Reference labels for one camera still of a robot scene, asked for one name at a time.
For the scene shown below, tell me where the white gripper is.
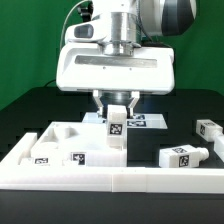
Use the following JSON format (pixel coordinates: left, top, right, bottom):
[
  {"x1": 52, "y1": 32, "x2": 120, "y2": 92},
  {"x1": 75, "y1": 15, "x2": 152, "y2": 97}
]
[{"x1": 56, "y1": 43, "x2": 174, "y2": 118}]

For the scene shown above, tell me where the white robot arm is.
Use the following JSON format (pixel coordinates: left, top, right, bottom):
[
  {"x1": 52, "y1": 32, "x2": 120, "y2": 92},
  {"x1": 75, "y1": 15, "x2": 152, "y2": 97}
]
[{"x1": 56, "y1": 0, "x2": 196, "y2": 113}]

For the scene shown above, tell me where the white marker tag sheet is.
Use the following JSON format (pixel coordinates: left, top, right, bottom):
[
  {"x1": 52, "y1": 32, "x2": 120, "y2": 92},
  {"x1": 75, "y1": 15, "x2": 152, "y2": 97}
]
[{"x1": 82, "y1": 112, "x2": 167, "y2": 129}]

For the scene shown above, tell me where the white square tabletop part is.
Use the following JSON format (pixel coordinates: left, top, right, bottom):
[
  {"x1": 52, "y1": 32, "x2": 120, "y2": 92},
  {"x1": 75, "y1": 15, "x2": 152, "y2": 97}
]
[{"x1": 31, "y1": 122, "x2": 127, "y2": 167}]

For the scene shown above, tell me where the white U-shaped obstacle fence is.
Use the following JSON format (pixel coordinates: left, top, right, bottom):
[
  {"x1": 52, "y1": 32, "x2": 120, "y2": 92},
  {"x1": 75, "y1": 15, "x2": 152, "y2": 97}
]
[{"x1": 0, "y1": 133, "x2": 224, "y2": 194}]

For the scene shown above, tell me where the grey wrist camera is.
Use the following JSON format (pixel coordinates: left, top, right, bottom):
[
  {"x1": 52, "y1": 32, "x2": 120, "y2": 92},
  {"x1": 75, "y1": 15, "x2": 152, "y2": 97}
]
[{"x1": 65, "y1": 21, "x2": 106, "y2": 43}]

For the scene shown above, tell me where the grey cable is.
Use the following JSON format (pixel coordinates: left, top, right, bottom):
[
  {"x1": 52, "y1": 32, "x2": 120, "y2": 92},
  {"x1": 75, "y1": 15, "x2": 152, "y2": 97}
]
[{"x1": 59, "y1": 0, "x2": 89, "y2": 51}]

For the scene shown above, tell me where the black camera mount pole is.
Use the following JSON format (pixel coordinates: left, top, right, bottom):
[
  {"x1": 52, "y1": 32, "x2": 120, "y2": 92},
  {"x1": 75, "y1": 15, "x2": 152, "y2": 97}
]
[{"x1": 78, "y1": 1, "x2": 93, "y2": 21}]

